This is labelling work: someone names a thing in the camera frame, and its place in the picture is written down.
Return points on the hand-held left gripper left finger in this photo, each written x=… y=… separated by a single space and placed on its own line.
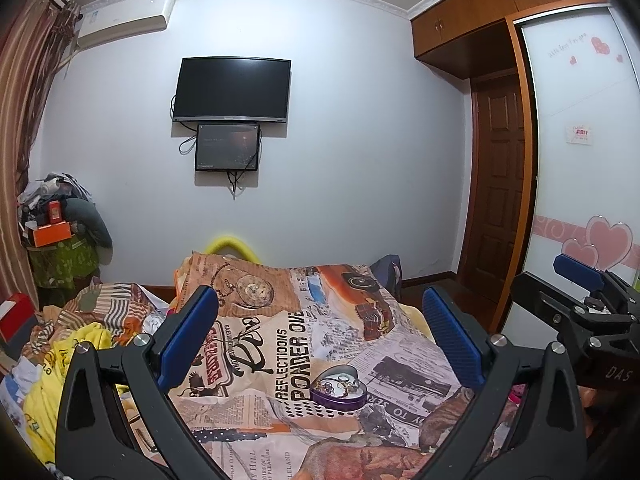
x=187 y=335

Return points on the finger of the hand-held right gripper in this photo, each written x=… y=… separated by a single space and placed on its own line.
x=577 y=270
x=540 y=310

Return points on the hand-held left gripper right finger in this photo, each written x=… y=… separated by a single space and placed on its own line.
x=452 y=340

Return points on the purple heart-shaped tin box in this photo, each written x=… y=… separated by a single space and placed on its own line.
x=335 y=400

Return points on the pink heart sticker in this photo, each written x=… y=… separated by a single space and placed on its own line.
x=605 y=242

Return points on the pale yellow blanket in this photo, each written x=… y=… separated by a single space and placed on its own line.
x=415 y=320

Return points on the white sliding wardrobe door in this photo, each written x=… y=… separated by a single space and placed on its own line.
x=575 y=180

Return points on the dark blue cloth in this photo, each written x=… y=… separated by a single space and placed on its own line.
x=387 y=275

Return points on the striped blanket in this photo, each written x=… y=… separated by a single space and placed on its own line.
x=100 y=305

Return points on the yellow pillow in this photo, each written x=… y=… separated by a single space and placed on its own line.
x=235 y=246

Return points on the gold bangle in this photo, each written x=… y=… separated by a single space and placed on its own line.
x=351 y=386

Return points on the printed newspaper-pattern blanket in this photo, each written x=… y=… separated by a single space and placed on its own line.
x=300 y=340

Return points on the brown wooden door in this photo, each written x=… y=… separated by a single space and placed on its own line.
x=495 y=175

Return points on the red and white label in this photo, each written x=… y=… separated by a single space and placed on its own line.
x=581 y=134

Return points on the green patterned cloth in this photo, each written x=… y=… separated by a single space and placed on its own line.
x=62 y=265

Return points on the yellow cloth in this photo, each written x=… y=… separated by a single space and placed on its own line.
x=55 y=400

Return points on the orange box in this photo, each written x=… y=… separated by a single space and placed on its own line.
x=52 y=235

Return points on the large red box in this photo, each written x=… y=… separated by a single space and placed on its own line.
x=17 y=317

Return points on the small red box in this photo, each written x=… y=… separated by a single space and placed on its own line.
x=55 y=212

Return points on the pile of clutter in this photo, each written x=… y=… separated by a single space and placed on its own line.
x=50 y=187

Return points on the small red heart sticker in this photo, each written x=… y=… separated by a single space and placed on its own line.
x=601 y=45

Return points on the brown striped curtain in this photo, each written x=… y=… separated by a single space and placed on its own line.
x=25 y=135

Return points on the wooden overhead cabinet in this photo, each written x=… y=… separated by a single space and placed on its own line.
x=465 y=25

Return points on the white air conditioner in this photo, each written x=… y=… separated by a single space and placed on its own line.
x=125 y=20

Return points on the small wall monitor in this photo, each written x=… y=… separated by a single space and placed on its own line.
x=227 y=146

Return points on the black wall television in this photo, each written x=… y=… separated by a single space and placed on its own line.
x=232 y=87

